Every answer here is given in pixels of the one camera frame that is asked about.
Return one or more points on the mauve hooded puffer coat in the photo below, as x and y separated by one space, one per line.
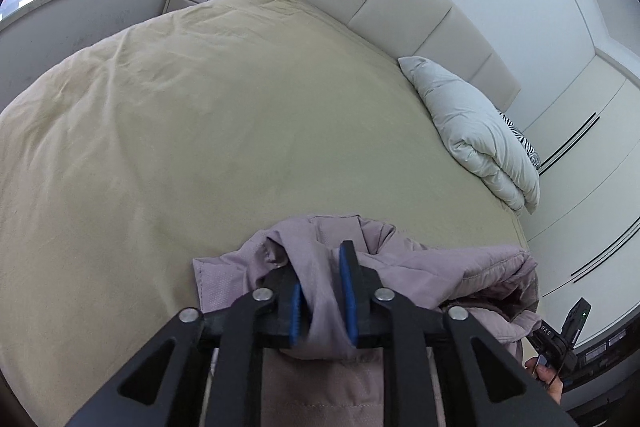
320 302

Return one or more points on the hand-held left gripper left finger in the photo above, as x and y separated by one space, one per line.
295 314

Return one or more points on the white wardrobe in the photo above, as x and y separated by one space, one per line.
590 147

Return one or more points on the person's right hand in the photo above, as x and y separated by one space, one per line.
547 382

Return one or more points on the folded white duvet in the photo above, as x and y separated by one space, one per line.
475 132

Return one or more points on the zebra print pillow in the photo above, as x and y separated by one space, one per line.
527 147

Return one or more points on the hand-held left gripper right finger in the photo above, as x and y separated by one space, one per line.
347 287

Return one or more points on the bed with beige sheet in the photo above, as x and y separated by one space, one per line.
200 132

